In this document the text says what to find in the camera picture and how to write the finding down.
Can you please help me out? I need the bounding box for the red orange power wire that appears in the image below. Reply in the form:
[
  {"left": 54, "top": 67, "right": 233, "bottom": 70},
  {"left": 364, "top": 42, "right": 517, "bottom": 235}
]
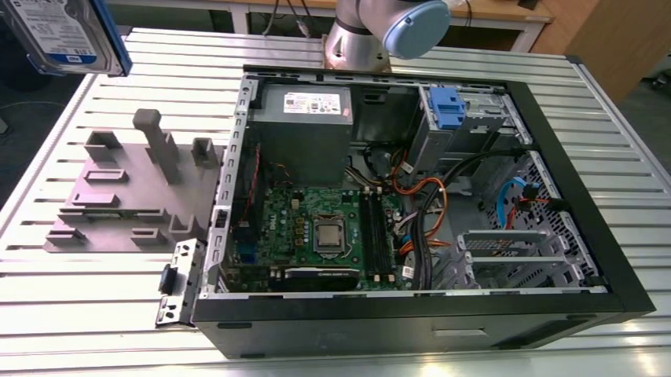
[{"left": 512, "top": 197, "right": 565, "bottom": 209}]

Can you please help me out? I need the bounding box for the hard disk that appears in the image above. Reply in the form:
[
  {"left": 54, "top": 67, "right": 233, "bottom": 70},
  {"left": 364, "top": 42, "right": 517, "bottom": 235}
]
[{"left": 0, "top": 0, "right": 133, "bottom": 78}]

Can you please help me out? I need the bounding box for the metal disk bay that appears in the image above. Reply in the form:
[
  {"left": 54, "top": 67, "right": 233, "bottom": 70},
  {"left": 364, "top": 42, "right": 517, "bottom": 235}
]
[{"left": 454, "top": 229, "right": 598, "bottom": 290}]

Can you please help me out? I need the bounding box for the green motherboard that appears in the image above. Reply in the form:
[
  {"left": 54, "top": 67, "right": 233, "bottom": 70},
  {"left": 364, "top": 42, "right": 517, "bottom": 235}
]
[{"left": 229, "top": 186, "right": 420, "bottom": 294}]

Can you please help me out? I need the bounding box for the silver CPU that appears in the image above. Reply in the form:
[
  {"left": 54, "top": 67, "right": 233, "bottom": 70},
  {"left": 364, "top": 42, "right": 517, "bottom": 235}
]
[{"left": 316, "top": 224, "right": 345, "bottom": 247}]

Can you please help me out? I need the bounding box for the grey power supply unit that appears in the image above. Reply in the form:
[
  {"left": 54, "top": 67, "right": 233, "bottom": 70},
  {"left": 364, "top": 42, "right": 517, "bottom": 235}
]
[{"left": 248, "top": 84, "right": 354, "bottom": 189}]

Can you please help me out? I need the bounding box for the CPU socket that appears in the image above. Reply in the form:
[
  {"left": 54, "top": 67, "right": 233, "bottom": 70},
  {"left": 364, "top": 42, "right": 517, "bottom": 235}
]
[{"left": 310, "top": 213, "right": 352, "bottom": 259}]

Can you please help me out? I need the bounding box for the grey metal drive cage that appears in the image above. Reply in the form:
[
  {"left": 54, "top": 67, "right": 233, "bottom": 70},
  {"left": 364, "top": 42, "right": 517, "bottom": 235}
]
[{"left": 408, "top": 84, "right": 530, "bottom": 178}]

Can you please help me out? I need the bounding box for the black graphics card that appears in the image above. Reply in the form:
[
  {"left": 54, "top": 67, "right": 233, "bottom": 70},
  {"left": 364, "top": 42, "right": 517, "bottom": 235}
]
[{"left": 269, "top": 265, "right": 362, "bottom": 292}]

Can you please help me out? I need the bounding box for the blue drive latch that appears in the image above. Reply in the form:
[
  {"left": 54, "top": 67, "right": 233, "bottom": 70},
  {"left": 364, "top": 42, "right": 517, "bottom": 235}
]
[{"left": 428, "top": 86, "right": 466, "bottom": 130}]

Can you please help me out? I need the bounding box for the black open PC case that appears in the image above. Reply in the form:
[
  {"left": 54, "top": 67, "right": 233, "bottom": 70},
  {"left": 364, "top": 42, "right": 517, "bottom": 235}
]
[{"left": 190, "top": 64, "right": 657, "bottom": 361}]

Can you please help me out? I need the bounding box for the grey parts rack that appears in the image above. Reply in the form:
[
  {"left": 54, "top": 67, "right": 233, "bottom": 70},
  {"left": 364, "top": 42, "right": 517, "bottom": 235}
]
[{"left": 41, "top": 108, "right": 232, "bottom": 255}]

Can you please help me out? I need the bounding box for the wooden desk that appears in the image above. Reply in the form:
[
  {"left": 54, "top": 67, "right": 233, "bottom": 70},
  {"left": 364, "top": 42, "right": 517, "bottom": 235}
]
[{"left": 460, "top": 0, "right": 556, "bottom": 52}]

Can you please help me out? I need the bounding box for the brown cabinet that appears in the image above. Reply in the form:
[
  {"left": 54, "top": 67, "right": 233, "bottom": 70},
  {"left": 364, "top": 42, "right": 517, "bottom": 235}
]
[{"left": 528, "top": 0, "right": 671, "bottom": 103}]

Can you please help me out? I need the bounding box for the orange wire bundle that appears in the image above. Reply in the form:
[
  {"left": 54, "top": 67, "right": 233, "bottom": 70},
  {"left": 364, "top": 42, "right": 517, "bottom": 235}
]
[{"left": 390, "top": 176, "right": 452, "bottom": 258}]

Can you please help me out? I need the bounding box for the black cable bundle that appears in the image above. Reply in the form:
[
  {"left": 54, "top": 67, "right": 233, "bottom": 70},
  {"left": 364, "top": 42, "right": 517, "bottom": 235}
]
[{"left": 410, "top": 148, "right": 528, "bottom": 291}]

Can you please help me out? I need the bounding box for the blue data wire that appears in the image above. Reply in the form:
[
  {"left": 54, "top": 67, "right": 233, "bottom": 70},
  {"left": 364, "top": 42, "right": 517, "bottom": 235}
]
[{"left": 494, "top": 176, "right": 544, "bottom": 229}]

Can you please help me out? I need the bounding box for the metal case bracket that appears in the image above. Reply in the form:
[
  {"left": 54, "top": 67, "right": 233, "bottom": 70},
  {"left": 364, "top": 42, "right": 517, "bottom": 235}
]
[{"left": 154, "top": 237, "right": 206, "bottom": 328}]

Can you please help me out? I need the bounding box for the black bracket latch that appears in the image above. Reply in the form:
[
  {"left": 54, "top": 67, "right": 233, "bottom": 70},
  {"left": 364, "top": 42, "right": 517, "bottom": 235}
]
[{"left": 158, "top": 263, "right": 178, "bottom": 295}]

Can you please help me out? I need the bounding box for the white desk frame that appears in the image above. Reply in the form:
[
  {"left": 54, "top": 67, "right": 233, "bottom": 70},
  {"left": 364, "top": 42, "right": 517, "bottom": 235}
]
[{"left": 129, "top": 0, "right": 336, "bottom": 35}]

